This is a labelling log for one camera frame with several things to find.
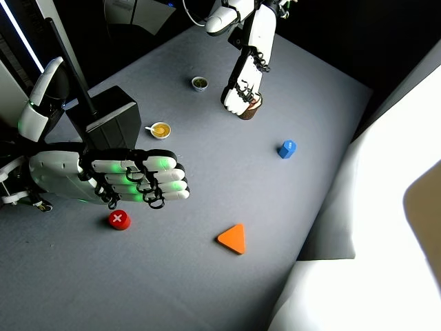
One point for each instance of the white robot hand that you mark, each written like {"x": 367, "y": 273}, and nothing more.
{"x": 262, "y": 31}
{"x": 58, "y": 169}

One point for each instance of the black walkie-talkie radio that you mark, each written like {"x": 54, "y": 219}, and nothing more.
{"x": 113, "y": 120}

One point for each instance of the red cylinder with white cross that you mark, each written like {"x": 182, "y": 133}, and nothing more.
{"x": 119, "y": 219}

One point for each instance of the toy cupcake with cream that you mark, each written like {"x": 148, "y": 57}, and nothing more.
{"x": 253, "y": 111}

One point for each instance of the small bowl of green soup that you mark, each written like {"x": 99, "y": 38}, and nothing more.
{"x": 200, "y": 83}

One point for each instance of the small bowl of yellow soup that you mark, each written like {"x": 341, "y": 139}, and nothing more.
{"x": 161, "y": 131}

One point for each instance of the blue hexagonal block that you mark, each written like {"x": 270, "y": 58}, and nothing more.
{"x": 287, "y": 149}

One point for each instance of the white robot body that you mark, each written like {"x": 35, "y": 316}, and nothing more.
{"x": 138, "y": 13}

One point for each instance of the white light strip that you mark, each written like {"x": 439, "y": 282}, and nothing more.
{"x": 24, "y": 38}

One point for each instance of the grey table cloth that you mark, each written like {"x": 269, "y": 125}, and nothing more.
{"x": 241, "y": 193}

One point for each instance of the orange triangle block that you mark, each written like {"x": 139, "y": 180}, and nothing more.
{"x": 236, "y": 238}

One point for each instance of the white backdrop sheet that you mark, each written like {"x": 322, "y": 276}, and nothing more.
{"x": 379, "y": 224}

